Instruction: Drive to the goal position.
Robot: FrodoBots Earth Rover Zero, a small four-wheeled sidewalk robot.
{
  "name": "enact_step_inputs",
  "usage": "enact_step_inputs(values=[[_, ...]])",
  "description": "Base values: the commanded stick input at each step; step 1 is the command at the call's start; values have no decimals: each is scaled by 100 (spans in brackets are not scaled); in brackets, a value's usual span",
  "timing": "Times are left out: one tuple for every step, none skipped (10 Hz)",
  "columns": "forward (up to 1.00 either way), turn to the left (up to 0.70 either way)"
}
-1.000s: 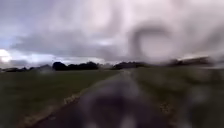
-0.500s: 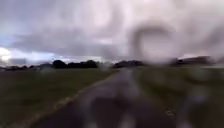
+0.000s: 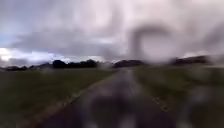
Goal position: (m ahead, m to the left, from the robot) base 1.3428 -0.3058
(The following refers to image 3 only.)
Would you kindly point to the pale gravel path edge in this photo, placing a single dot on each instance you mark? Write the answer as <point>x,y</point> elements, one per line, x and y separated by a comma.
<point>53,110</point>

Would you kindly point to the green grass field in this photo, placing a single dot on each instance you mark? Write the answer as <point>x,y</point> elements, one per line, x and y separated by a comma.
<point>186,86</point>
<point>36,90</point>

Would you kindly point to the row of dark trees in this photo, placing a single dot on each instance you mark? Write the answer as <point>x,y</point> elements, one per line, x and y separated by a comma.
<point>83,63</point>

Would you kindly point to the grey asphalt path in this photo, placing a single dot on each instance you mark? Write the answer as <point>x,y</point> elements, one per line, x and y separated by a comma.
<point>115,100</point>

